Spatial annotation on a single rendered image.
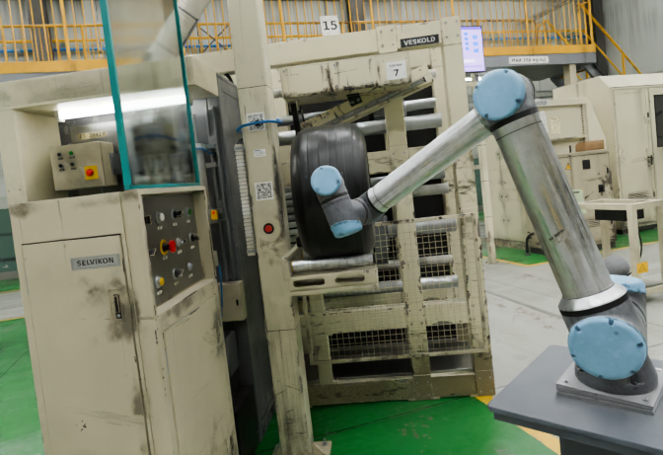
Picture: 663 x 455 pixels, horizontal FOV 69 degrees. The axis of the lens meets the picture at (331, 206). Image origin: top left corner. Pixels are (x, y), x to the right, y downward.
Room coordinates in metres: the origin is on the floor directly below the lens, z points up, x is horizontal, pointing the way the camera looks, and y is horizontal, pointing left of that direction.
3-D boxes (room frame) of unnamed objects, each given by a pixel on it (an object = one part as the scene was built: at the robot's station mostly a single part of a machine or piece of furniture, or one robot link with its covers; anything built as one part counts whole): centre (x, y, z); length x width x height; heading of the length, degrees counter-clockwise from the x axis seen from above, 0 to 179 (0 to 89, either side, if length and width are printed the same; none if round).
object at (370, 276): (1.95, 0.03, 0.83); 0.36 x 0.09 x 0.06; 85
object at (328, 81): (2.37, -0.14, 1.71); 0.61 x 0.25 x 0.15; 85
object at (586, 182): (6.14, -3.03, 0.62); 0.91 x 0.58 x 1.25; 107
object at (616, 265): (3.99, -2.36, 0.40); 0.60 x 0.35 x 0.80; 17
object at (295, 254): (2.11, 0.19, 0.90); 0.40 x 0.03 x 0.10; 175
